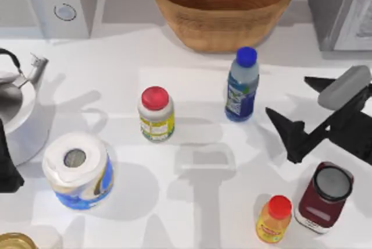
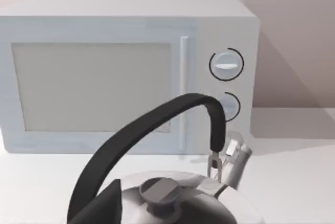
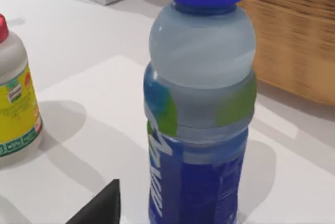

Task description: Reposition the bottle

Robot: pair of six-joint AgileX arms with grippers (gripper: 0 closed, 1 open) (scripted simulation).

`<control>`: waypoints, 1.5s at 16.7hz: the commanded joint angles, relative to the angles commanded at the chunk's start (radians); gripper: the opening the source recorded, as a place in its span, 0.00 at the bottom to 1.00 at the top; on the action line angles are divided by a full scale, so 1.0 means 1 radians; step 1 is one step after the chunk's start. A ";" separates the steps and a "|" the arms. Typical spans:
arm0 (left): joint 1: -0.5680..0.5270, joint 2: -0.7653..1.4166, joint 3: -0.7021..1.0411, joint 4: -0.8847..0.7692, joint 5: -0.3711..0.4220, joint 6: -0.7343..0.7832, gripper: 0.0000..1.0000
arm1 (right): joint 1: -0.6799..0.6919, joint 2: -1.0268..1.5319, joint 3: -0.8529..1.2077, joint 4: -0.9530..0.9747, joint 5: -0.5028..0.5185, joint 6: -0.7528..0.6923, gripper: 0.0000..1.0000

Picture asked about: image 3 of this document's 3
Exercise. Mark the red-capped yellow label bottle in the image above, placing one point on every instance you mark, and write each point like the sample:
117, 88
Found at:
15, 98

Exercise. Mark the blue-capped blue bottle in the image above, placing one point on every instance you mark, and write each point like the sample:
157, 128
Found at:
199, 98

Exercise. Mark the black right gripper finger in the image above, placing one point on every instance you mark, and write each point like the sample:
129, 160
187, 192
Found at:
106, 207

